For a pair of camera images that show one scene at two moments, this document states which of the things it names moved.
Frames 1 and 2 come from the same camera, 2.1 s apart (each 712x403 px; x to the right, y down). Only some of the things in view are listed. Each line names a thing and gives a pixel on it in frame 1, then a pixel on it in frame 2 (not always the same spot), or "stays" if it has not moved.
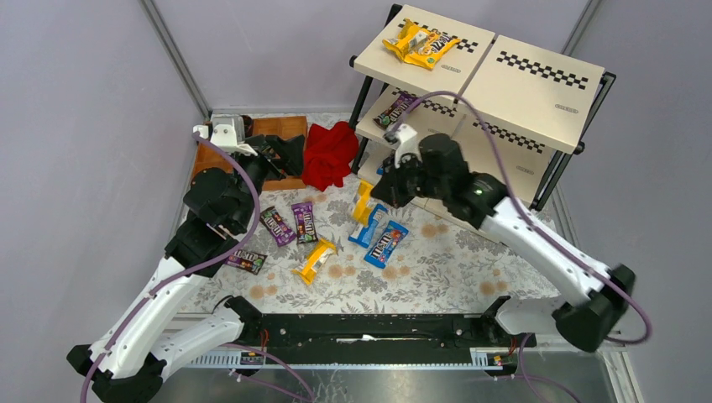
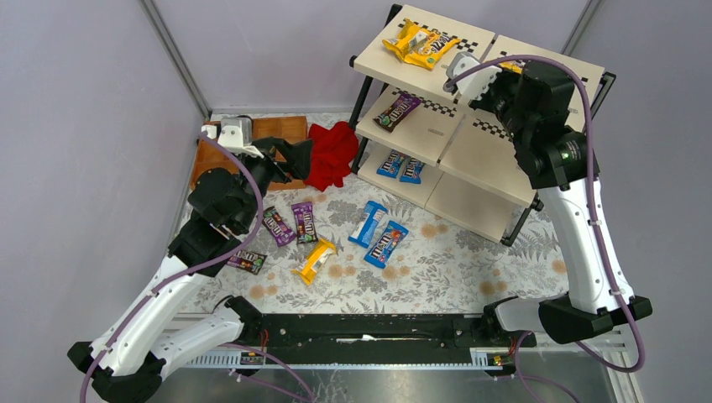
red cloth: (328, 154) stays
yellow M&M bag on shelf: (416, 45) stays
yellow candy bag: (417, 45) stays
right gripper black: (396, 185) → (497, 96)
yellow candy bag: (363, 206) → (512, 65)
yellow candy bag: (315, 259) stays
